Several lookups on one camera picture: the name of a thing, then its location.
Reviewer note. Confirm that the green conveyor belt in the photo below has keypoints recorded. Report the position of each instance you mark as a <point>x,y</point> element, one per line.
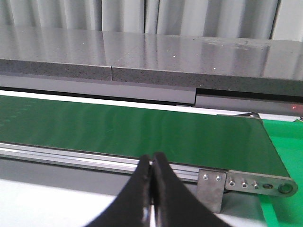
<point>227,142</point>

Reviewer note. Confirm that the white pleated curtain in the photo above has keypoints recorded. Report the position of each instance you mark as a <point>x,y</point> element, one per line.
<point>257,19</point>

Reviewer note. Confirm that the metal mounting bracket plate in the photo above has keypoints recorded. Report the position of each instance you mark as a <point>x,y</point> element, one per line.
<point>210,188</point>

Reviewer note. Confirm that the grey stone countertop slab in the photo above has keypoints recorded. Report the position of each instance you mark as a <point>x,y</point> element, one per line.
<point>256,66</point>

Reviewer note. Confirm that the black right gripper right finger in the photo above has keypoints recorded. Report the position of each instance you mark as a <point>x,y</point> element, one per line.
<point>175,205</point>

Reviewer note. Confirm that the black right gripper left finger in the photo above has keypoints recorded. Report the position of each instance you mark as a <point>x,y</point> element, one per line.
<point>131,207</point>

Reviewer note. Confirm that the aluminium conveyor frame rail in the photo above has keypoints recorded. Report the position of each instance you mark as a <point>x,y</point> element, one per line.
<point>232,180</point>

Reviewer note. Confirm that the green mat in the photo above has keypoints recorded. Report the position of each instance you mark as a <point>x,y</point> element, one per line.
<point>288,140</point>

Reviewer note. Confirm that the grey cabinet front panel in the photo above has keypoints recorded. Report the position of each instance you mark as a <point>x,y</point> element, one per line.
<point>155,94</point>

